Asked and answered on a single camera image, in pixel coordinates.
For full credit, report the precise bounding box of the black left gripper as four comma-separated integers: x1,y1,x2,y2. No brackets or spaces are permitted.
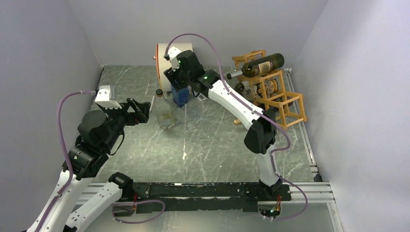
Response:
100,96,150,150

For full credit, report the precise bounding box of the blue rectangular box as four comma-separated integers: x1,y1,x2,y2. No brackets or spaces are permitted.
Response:
171,87,189,108

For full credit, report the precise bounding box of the large clear glass bottle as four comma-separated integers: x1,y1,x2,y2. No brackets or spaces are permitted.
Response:
153,88,176,129

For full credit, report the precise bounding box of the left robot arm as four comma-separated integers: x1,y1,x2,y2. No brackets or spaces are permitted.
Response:
28,98,151,232

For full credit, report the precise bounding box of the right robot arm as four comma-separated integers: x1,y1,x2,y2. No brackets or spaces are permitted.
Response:
164,47,282,200

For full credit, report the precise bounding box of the dark green lower wine bottle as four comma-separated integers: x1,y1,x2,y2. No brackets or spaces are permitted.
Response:
234,81,255,98

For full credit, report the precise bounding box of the brown bottle with gold cap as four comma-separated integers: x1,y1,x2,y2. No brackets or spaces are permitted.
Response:
233,118,243,126

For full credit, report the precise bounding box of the dark green labelled wine bottle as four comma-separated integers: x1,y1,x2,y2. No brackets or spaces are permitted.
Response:
226,53,285,79

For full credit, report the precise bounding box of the wooden wine rack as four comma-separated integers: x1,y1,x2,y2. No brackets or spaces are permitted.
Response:
232,50,308,130

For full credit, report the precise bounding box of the cream cylindrical drum box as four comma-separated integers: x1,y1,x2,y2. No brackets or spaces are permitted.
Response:
154,43,193,93

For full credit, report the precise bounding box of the white packaged card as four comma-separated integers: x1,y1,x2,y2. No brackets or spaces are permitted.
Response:
196,93,208,102

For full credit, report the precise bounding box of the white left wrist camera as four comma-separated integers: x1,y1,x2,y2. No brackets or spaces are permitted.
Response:
94,85,122,109

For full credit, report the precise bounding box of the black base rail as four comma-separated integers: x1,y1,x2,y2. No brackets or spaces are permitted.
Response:
119,182,292,214

